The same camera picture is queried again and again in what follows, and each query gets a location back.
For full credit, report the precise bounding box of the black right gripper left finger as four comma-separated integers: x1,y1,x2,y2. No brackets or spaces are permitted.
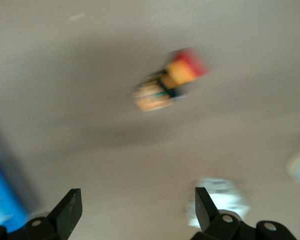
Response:
24,188,83,240

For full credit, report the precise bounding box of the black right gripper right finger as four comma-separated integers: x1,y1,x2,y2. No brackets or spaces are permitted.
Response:
191,187,256,240

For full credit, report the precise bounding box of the blue plastic tray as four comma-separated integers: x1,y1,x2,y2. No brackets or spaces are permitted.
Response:
0,154,28,232

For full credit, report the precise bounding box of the white circuit breaker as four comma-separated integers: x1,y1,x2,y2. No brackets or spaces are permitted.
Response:
183,177,250,228

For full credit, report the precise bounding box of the yellow red emergency stop button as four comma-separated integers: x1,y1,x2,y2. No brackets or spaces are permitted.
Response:
132,47,211,112

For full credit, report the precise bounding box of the brown table cover sheet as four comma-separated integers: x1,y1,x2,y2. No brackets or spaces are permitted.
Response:
0,0,300,240

